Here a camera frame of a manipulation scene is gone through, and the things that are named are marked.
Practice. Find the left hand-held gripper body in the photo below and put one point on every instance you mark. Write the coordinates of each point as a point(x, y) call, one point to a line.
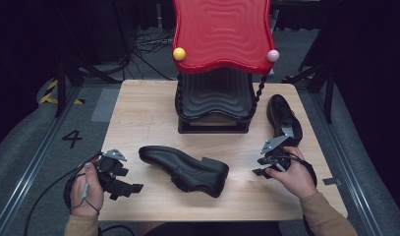
point(105, 167)

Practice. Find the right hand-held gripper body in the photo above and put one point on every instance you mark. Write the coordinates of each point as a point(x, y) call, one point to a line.
point(274, 143)

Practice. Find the black leather shoe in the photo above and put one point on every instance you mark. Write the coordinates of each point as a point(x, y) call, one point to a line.
point(187, 170)
point(281, 113)

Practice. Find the red and black shoe rack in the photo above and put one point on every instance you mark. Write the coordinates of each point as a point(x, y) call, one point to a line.
point(220, 32)

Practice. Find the person's right hand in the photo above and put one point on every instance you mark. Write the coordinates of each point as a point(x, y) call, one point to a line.
point(297, 180)

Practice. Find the person's left hand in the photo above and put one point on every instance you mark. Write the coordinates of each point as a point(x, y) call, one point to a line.
point(89, 200)

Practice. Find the grey floor tape patch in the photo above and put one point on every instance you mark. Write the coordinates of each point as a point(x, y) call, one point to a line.
point(105, 105)

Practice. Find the small grey tape strip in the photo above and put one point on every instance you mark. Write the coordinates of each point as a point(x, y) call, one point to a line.
point(331, 181)

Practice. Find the black metal stand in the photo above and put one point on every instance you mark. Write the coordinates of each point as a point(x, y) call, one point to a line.
point(328, 88)
point(61, 85)

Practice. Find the yellow and black floor tape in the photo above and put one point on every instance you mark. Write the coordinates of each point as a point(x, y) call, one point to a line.
point(47, 97)

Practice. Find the metal floor rail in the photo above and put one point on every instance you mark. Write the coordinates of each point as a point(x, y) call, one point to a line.
point(348, 170)
point(30, 167)

